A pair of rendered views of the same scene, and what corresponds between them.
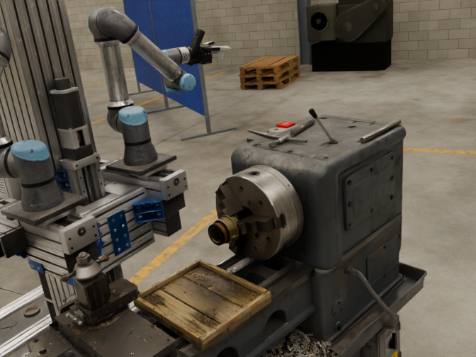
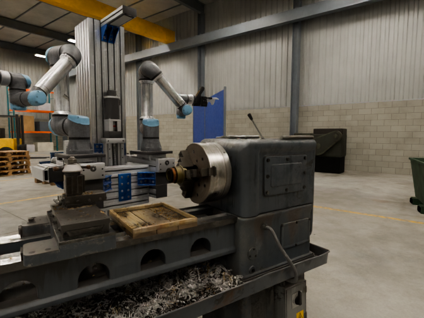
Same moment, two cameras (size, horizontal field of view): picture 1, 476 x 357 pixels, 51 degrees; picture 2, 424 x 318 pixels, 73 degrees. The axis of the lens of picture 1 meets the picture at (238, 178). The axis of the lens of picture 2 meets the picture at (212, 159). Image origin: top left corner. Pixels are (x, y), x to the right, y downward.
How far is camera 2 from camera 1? 0.64 m
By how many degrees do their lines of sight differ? 18
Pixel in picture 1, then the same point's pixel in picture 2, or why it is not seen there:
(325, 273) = (243, 220)
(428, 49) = (369, 166)
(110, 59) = (145, 91)
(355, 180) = (274, 161)
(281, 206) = (214, 161)
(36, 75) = (98, 86)
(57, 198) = (86, 149)
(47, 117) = (98, 111)
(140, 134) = (152, 132)
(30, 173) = (74, 130)
